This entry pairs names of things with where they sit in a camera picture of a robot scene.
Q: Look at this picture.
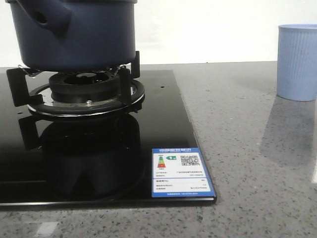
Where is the light blue ribbed cup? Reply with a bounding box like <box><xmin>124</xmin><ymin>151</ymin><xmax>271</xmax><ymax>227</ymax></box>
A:
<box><xmin>277</xmin><ymin>24</ymin><xmax>317</xmax><ymax>102</ymax></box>

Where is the black pot support grate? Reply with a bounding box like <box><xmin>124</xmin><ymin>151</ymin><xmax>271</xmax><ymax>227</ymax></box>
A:
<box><xmin>6</xmin><ymin>52</ymin><xmax>145</xmax><ymax>118</ymax></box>

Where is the dark blue cooking pot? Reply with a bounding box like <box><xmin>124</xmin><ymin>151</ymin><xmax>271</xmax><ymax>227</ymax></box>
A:
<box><xmin>8</xmin><ymin>0</ymin><xmax>135</xmax><ymax>72</ymax></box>

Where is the blue energy label sticker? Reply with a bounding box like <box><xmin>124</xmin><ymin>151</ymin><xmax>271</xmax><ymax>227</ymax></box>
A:
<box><xmin>152</xmin><ymin>148</ymin><xmax>216</xmax><ymax>199</ymax></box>

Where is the black gas burner head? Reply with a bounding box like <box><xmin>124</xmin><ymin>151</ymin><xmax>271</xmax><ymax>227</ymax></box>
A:
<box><xmin>49</xmin><ymin>72</ymin><xmax>120</xmax><ymax>103</ymax></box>

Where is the black glass gas stove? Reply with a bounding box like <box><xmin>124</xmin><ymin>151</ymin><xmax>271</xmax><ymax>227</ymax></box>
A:
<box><xmin>0</xmin><ymin>70</ymin><xmax>217</xmax><ymax>210</ymax></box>

